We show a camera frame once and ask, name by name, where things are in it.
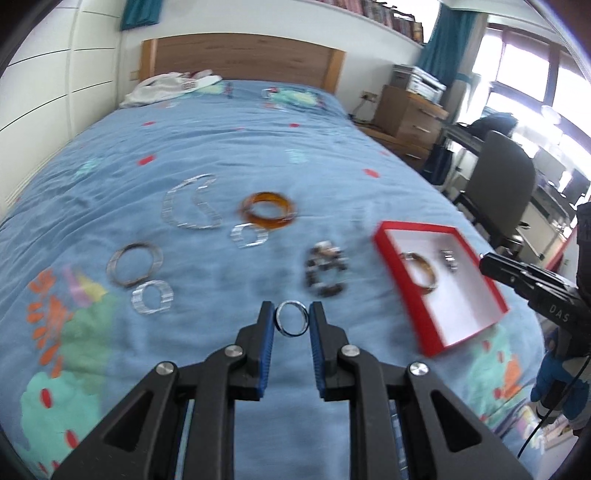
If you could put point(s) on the wooden headboard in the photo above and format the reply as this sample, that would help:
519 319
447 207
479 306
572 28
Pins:
240 57

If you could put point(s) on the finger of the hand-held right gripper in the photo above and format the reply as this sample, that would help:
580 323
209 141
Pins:
508 272

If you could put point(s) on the blue printed blanket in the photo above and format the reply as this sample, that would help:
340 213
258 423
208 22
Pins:
184 147

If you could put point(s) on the person's right hand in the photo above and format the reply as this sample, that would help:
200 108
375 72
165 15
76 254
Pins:
551 378

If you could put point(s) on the dark hanging bag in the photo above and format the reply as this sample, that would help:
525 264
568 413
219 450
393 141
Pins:
438 164

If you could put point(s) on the wall socket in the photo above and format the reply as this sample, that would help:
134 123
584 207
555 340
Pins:
369 96

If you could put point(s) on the black backpack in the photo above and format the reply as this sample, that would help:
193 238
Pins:
494 124

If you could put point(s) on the wooden drawer cabinet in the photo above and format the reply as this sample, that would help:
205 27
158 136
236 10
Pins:
408 124

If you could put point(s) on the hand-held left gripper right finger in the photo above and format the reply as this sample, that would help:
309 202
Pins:
316 344

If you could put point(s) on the amber bangle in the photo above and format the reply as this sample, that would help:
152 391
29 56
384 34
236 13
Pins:
258 217

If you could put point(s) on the row of books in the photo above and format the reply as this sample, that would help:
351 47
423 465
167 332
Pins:
392 14

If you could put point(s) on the brown tortoiseshell bangle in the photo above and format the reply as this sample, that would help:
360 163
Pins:
433 277

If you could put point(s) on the teal curtain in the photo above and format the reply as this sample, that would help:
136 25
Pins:
141 13
441 46

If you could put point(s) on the white clothing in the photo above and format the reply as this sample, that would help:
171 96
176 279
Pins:
157 90

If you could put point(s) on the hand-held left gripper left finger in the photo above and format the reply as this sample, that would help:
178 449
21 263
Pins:
269 344

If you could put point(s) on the grey office chair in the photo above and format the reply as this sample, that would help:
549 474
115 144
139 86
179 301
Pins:
501 180

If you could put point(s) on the red jewelry box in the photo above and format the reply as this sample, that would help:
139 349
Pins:
457 314

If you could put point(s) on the thin metal hoop bangle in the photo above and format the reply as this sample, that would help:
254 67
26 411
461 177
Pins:
113 270

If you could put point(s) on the white printer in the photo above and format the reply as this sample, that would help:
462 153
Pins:
418 81

